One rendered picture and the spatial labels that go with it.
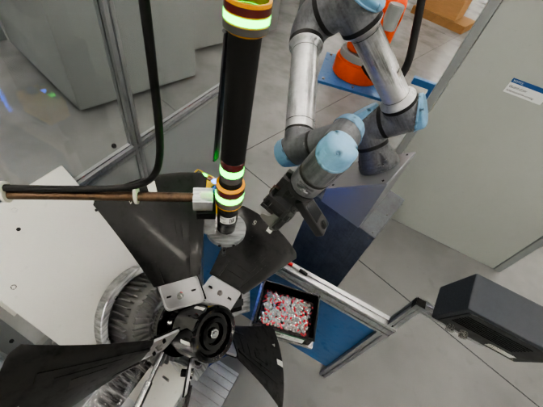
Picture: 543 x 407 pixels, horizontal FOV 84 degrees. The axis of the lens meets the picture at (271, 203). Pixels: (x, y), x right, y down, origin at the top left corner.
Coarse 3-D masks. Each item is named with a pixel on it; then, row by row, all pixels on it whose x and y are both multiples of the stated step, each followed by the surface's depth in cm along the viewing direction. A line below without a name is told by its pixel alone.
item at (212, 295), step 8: (208, 280) 77; (216, 280) 77; (208, 288) 75; (216, 288) 76; (224, 288) 76; (232, 288) 76; (208, 296) 74; (216, 296) 74; (224, 296) 75; (232, 296) 75; (224, 304) 73; (232, 304) 74
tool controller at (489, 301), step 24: (456, 288) 90; (480, 288) 82; (504, 288) 82; (456, 312) 84; (480, 312) 79; (504, 312) 79; (528, 312) 79; (480, 336) 88; (504, 336) 80; (528, 336) 77; (528, 360) 84
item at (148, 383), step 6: (162, 354) 70; (156, 366) 69; (156, 372) 69; (150, 378) 67; (144, 384) 67; (150, 384) 67; (144, 390) 66; (138, 396) 66; (144, 396) 66; (138, 402) 65
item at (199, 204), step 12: (192, 204) 46; (204, 204) 46; (204, 216) 47; (216, 216) 55; (204, 228) 50; (216, 228) 53; (240, 228) 54; (216, 240) 52; (228, 240) 52; (240, 240) 53
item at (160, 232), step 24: (192, 192) 66; (120, 216) 62; (144, 216) 63; (168, 216) 64; (192, 216) 65; (144, 240) 64; (168, 240) 64; (192, 240) 65; (144, 264) 64; (168, 264) 65; (192, 264) 65
